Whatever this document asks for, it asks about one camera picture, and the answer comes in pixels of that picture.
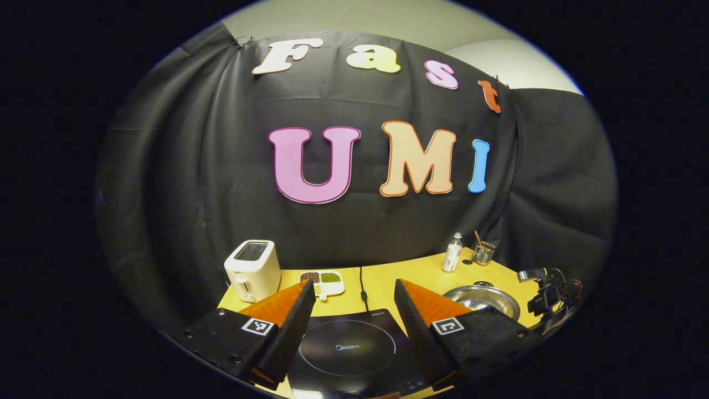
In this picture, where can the wooden stick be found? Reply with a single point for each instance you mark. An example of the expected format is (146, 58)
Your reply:
(478, 239)

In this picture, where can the stainless steel pot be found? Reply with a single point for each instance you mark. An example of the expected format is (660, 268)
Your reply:
(482, 299)

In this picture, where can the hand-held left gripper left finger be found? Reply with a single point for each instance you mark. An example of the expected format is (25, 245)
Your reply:
(291, 332)

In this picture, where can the white toaster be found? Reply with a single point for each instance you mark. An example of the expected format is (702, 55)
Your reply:
(252, 271)

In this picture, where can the white plastic bottle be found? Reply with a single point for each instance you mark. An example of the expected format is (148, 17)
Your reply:
(451, 257)

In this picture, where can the black induction cooktop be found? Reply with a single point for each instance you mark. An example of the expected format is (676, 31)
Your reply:
(349, 349)

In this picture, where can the white divided bean dish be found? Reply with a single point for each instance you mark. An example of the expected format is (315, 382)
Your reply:
(322, 280)

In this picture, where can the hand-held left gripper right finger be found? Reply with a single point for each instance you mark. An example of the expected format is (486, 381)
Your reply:
(418, 332)

